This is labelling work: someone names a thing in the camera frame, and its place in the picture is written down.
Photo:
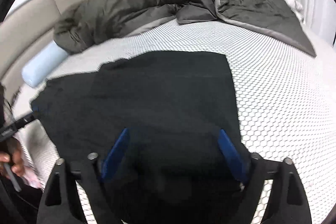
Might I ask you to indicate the beige padded headboard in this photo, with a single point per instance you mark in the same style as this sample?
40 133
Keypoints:
26 31

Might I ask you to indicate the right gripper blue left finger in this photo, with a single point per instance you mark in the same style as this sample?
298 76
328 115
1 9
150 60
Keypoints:
96 173

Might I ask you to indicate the black pants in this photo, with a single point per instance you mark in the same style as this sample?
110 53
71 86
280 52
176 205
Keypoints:
174 105

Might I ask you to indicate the white sheer curtain right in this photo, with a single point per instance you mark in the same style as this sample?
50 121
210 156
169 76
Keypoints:
319 16

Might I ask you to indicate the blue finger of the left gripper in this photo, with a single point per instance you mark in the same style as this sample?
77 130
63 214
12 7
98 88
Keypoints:
35 108
31 117

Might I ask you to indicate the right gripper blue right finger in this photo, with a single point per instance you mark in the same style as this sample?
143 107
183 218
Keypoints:
251 175

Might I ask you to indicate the dark grey duvet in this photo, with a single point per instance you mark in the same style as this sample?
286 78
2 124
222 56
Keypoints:
92 22

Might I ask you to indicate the person's left hand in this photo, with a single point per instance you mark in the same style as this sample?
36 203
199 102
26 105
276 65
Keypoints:
13 157

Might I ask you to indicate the light blue pillow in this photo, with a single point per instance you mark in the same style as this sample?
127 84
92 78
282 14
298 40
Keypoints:
43 64

